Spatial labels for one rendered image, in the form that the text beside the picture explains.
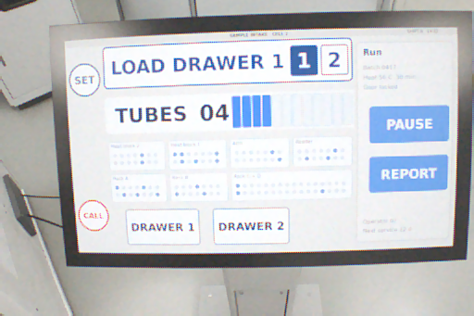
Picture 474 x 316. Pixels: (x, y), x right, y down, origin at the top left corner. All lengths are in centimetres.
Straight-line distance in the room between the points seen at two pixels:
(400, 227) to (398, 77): 18
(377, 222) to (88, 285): 135
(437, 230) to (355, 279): 107
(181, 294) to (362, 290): 70
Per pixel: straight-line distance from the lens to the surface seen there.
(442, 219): 51
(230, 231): 46
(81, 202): 50
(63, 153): 50
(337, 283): 155
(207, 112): 44
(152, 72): 45
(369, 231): 48
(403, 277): 162
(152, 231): 48
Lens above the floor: 139
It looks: 45 degrees down
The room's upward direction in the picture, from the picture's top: 4 degrees counter-clockwise
